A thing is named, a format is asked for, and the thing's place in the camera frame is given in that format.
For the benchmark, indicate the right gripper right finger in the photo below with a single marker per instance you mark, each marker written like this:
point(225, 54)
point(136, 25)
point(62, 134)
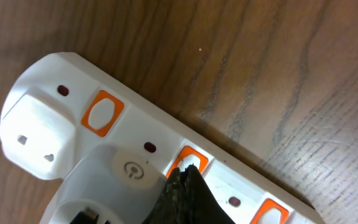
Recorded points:
point(203, 205)

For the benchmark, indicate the white power strip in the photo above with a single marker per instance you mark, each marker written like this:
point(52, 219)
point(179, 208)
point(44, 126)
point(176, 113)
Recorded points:
point(63, 106)

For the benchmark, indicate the white USB charger adapter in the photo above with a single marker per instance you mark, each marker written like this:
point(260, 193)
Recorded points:
point(115, 185)

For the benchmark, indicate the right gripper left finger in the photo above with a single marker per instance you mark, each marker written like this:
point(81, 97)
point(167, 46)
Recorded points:
point(173, 205)

